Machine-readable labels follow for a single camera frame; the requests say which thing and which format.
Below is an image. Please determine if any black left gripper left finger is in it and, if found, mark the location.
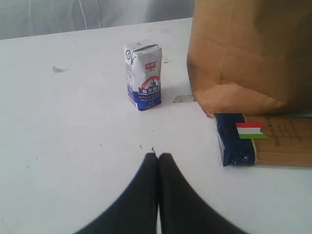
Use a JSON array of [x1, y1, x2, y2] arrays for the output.
[[77, 153, 158, 234]]

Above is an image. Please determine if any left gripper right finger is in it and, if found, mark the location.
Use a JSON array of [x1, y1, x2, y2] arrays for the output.
[[158, 153, 244, 234]]

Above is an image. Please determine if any large brown paper bag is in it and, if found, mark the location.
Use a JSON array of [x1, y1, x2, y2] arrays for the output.
[[187, 0, 312, 116]]

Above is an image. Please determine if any spaghetti packet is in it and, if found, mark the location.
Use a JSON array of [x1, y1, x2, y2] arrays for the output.
[[215, 114, 312, 167]]

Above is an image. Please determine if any clear plastic scrap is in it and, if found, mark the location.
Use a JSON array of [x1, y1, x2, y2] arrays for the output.
[[173, 95, 195, 103]]

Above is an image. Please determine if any small milk carton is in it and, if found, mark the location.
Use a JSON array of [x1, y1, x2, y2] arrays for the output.
[[124, 39, 162, 111]]

